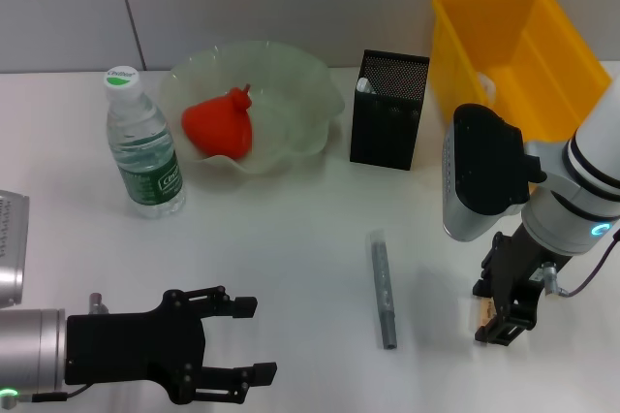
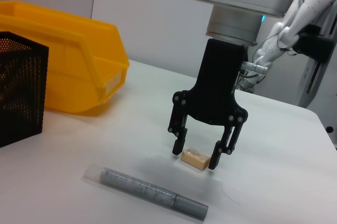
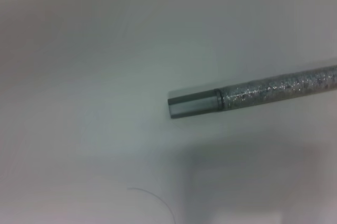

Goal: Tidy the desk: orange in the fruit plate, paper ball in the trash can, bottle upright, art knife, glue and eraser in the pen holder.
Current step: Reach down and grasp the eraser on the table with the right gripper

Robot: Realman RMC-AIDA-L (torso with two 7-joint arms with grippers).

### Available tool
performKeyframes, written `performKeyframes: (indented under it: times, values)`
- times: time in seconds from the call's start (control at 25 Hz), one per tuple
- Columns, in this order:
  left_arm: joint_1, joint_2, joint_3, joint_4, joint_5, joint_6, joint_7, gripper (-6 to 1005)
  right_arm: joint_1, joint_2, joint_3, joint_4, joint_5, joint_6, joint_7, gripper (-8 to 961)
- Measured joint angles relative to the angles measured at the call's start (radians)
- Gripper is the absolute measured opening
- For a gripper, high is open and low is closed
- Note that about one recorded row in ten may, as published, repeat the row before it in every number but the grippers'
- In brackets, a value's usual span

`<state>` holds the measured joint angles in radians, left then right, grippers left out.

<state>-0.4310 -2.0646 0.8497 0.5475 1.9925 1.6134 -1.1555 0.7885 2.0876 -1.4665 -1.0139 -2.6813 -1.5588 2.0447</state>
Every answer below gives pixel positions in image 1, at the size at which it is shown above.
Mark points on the beige eraser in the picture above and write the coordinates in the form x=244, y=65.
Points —
x=484, y=313

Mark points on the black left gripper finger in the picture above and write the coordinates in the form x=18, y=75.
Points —
x=261, y=374
x=242, y=307

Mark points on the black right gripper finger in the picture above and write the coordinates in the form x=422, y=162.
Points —
x=513, y=321
x=489, y=287

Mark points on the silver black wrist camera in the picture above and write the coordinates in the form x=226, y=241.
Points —
x=12, y=238
x=484, y=166

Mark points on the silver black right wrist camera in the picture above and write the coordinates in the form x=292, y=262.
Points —
x=484, y=166

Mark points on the white paper ball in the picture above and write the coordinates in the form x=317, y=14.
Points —
x=488, y=88

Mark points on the black mesh pen holder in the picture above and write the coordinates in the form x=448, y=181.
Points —
x=387, y=127

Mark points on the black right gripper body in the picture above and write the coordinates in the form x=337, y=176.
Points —
x=523, y=263

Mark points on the yellow plastic bin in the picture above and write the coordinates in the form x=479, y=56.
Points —
x=528, y=44

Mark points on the pale green glass fruit plate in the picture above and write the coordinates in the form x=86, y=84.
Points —
x=290, y=93

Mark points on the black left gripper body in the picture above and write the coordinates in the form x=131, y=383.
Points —
x=131, y=350

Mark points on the grey pen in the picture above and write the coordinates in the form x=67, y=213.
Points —
x=386, y=311

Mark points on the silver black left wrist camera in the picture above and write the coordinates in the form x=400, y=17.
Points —
x=12, y=238

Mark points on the red-orange toy orange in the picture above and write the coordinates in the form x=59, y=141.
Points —
x=218, y=122

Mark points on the clear green-label water bottle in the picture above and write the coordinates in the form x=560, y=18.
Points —
x=150, y=166

